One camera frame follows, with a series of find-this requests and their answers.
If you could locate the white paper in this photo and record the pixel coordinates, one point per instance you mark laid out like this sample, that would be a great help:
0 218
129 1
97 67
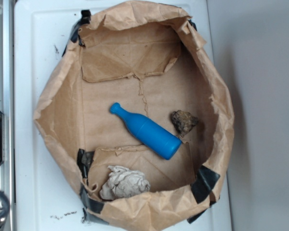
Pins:
124 183

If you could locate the blue plastic bottle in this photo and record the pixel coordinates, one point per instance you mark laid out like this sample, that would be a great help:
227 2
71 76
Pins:
148 132

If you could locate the brown rock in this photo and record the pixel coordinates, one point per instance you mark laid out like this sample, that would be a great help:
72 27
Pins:
183 122

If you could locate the brown paper bag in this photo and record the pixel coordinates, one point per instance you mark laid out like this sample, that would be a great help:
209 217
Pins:
150 58

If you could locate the aluminium frame rail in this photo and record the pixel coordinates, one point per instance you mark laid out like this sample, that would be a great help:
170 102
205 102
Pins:
7 191

